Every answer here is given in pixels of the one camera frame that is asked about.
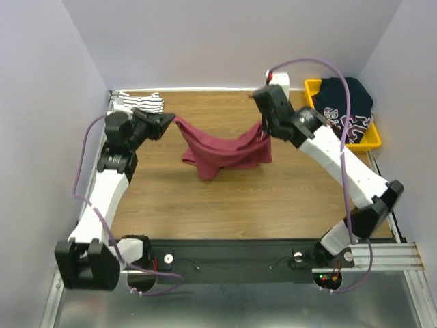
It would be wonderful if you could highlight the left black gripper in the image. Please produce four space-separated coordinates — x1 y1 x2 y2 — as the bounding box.
127 107 175 151

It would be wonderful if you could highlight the maroon red tank top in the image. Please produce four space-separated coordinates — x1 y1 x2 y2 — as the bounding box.
173 116 272 181

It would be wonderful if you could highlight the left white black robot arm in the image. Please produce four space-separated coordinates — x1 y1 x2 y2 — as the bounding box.
54 109 175 295

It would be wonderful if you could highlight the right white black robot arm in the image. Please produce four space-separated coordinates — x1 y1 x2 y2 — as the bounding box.
251 85 404 267

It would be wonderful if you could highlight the striped white folded tank top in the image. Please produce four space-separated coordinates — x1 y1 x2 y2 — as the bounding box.
111 92 165 114

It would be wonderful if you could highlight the navy printed tank top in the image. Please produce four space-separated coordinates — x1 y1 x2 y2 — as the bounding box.
312 77 373 144

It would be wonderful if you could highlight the yellow plastic tray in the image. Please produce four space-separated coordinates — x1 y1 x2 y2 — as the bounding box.
304 79 382 153

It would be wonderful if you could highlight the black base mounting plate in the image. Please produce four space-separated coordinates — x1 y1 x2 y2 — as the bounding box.
146 238 354 284

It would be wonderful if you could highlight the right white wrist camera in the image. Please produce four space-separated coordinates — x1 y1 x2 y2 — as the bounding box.
266 70 290 100

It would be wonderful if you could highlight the aluminium rail frame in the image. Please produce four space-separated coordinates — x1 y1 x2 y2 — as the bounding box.
40 90 426 328

